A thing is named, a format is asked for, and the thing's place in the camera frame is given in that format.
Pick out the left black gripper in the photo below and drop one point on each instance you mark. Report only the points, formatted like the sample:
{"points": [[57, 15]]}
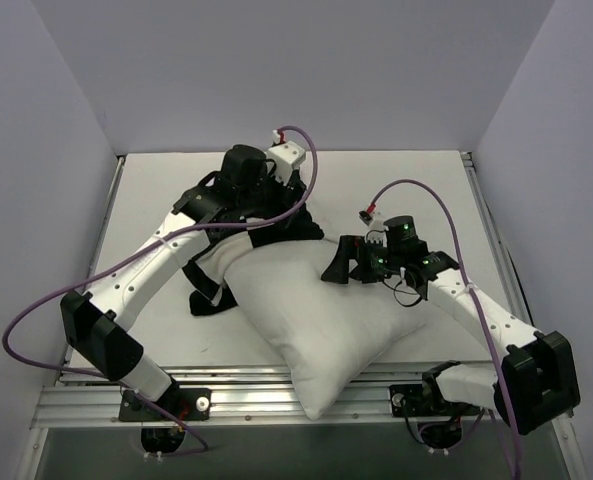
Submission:
{"points": [[286, 214]]}

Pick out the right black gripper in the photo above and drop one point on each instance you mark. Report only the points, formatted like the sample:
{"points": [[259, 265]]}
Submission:
{"points": [[356, 257]]}

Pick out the black white checkered pillowcase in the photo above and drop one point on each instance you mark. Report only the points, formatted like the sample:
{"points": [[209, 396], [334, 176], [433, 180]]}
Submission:
{"points": [[206, 271]]}

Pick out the white pillow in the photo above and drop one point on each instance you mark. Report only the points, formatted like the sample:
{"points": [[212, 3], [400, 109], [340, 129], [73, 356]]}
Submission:
{"points": [[327, 334]]}

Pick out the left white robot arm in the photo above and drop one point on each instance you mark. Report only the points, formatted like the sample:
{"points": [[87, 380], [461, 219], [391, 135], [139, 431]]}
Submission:
{"points": [[97, 321]]}

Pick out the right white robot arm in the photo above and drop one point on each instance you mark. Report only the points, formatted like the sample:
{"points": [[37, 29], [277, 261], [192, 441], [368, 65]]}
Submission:
{"points": [[536, 379]]}

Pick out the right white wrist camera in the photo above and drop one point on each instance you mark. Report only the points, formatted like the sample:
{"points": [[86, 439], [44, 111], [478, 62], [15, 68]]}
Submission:
{"points": [[373, 225]]}

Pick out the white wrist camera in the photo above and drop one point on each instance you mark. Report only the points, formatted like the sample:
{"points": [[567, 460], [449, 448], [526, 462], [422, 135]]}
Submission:
{"points": [[287, 155], [373, 225]]}

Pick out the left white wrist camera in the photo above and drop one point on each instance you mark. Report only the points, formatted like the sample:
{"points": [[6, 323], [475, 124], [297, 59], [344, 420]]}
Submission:
{"points": [[287, 155]]}

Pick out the left aluminium side rail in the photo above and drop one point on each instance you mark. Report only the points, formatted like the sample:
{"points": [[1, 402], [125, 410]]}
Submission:
{"points": [[114, 186]]}

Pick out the aluminium side rail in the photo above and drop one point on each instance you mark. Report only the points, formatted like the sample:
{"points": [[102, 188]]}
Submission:
{"points": [[114, 186], [505, 266]]}

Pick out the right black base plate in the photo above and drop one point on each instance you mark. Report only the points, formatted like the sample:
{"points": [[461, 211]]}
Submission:
{"points": [[414, 400]]}

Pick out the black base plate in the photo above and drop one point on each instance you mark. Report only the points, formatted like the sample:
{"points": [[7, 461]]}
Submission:
{"points": [[191, 404], [414, 400]]}

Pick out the right aluminium side rail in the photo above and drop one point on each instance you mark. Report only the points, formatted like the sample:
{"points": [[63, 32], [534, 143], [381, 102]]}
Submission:
{"points": [[505, 266]]}

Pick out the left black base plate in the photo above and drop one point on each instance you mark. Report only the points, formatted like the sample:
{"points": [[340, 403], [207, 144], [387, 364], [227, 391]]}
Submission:
{"points": [[191, 404]]}

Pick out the aluminium front frame rail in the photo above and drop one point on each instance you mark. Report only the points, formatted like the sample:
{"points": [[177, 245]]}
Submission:
{"points": [[239, 397]]}

